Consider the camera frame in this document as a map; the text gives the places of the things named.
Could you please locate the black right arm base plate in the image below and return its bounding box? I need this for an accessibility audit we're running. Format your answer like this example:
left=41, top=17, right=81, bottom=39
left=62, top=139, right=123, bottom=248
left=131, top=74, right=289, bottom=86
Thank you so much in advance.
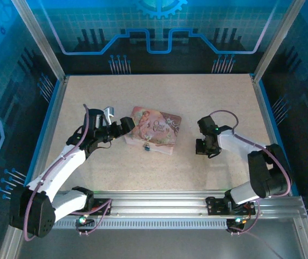
left=206, top=196, right=260, bottom=216

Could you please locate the slotted grey cable duct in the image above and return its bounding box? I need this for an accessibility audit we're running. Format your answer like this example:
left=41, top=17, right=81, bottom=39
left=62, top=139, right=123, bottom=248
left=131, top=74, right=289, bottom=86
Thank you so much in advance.
left=52, top=219, right=231, bottom=230

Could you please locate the thin pink cable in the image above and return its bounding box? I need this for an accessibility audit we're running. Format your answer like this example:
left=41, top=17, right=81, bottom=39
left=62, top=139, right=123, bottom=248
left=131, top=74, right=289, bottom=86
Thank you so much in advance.
left=247, top=233, right=285, bottom=259

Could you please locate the aluminium frame post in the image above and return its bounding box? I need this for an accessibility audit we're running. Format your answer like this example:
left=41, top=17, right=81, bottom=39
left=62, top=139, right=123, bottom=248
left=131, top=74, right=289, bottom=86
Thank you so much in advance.
left=11, top=0, right=67, bottom=82
left=252, top=0, right=305, bottom=81

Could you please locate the black connector box with LED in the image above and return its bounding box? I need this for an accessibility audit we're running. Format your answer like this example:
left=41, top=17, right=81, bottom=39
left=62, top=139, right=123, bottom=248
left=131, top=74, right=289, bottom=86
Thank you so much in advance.
left=226, top=217, right=248, bottom=231
left=75, top=217, right=95, bottom=230

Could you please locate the aluminium mounting rail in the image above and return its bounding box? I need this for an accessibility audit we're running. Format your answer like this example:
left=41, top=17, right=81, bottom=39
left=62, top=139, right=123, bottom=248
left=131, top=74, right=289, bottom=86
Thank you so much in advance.
left=53, top=190, right=305, bottom=218

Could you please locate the aluminium table side rail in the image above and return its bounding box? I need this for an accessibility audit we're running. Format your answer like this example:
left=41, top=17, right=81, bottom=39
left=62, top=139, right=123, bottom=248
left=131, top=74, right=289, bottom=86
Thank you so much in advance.
left=250, top=74, right=292, bottom=195
left=26, top=76, right=70, bottom=189

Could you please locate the pink storybook tin box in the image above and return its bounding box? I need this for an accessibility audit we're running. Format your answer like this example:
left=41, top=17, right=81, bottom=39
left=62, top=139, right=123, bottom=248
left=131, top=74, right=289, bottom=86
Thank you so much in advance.
left=124, top=106, right=183, bottom=156

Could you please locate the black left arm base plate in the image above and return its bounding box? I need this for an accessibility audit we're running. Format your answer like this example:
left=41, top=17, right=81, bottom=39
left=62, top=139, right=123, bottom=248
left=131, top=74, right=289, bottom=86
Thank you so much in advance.
left=87, top=197, right=114, bottom=216

